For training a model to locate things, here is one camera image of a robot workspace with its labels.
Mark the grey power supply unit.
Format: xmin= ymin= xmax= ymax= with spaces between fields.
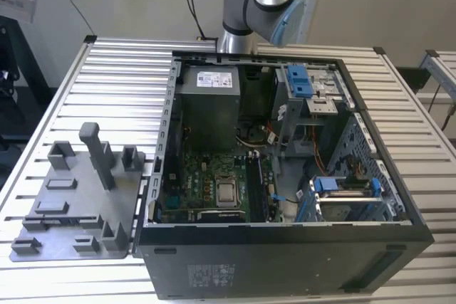
xmin=176 ymin=65 xmax=240 ymax=154

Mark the black PC case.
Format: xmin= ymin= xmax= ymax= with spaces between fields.
xmin=132 ymin=49 xmax=435 ymax=300

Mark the black graphics card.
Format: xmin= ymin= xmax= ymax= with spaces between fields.
xmin=197 ymin=210 xmax=247 ymax=224

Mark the grey parts rack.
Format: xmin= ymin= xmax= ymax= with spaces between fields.
xmin=9 ymin=121 xmax=147 ymax=261

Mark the silver CPU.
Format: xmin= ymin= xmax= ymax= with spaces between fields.
xmin=217 ymin=183 xmax=237 ymax=204

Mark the white cardboard box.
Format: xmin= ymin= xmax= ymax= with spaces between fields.
xmin=0 ymin=0 xmax=37 ymax=24

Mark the blue disk carrier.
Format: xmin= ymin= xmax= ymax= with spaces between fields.
xmin=295 ymin=174 xmax=396 ymax=224

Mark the blue plastic drive latch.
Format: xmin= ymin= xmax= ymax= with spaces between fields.
xmin=286 ymin=63 xmax=315 ymax=99

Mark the orange wire bundle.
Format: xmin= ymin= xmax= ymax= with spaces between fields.
xmin=309 ymin=124 xmax=327 ymax=177

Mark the green motherboard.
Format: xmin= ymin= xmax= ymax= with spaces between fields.
xmin=156 ymin=118 xmax=286 ymax=225

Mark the metal CPU socket cover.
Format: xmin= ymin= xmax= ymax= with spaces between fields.
xmin=212 ymin=174 xmax=242 ymax=209

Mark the grey metal drive cage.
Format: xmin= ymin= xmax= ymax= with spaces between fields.
xmin=272 ymin=63 xmax=353 ymax=157

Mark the metal slat side table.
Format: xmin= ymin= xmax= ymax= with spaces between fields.
xmin=419 ymin=49 xmax=456 ymax=105

